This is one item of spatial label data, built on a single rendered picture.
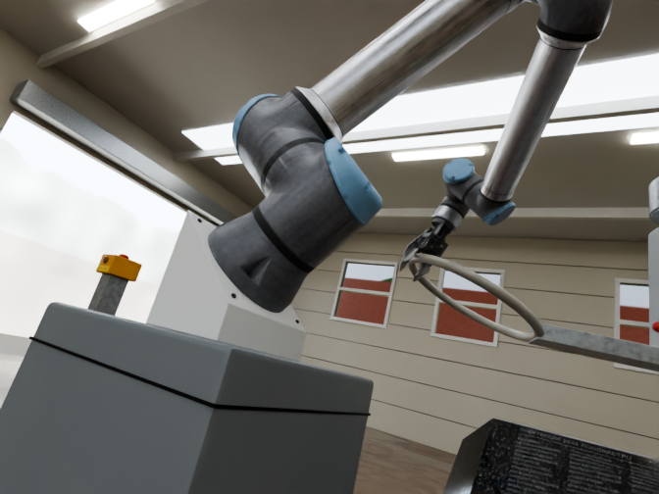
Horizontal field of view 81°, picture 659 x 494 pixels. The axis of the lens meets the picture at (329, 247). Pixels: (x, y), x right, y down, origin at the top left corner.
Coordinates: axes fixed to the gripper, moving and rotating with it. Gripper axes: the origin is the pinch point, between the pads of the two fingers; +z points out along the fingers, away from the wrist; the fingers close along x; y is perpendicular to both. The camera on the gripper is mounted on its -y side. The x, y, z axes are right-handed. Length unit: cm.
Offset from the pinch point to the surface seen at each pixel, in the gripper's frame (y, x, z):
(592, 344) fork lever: 23, 51, -11
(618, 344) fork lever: 26, 55, -15
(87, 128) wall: -495, -360, 4
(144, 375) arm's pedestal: 73, -44, 45
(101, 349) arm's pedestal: 66, -51, 48
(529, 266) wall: -503, 355, -266
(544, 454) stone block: 31, 47, 23
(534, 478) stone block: 35, 43, 30
